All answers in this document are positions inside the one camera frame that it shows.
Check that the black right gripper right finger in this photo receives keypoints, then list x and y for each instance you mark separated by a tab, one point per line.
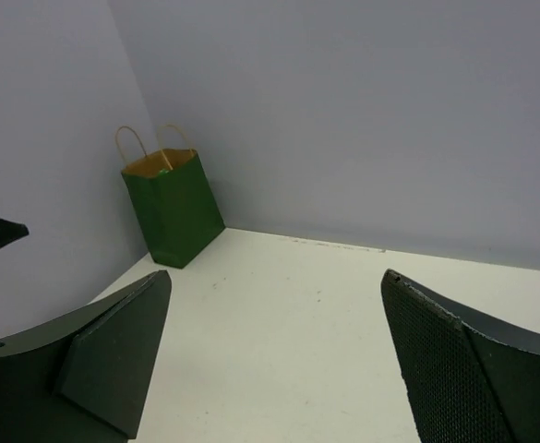
469	377

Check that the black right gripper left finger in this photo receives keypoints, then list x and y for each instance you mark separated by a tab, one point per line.
85	376

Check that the green paper bag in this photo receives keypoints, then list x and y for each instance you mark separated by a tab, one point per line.
173	202

